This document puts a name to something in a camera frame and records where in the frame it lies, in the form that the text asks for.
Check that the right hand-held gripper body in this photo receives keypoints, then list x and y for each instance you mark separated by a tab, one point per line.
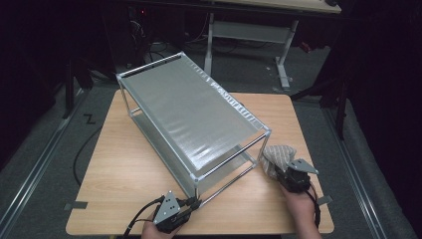
300	166

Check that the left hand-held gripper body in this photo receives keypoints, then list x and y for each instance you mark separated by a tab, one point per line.
167	209

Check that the beige striped towel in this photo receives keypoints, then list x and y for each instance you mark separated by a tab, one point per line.
278	156

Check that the two-tier metal fabric rack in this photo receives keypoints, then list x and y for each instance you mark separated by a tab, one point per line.
189	113

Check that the person's left hand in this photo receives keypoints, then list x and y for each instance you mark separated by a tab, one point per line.
156	234

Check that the person's right hand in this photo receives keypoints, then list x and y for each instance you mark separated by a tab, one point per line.
303	212

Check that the grey tape piece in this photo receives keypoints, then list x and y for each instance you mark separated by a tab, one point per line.
326	200
78	205

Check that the black metal stand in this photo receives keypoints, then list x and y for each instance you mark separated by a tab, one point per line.
341	113
69	93

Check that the white-legged desk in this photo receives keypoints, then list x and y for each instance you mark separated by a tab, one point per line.
249	31

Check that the metal floor rail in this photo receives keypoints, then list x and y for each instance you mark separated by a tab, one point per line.
351	169
36	169

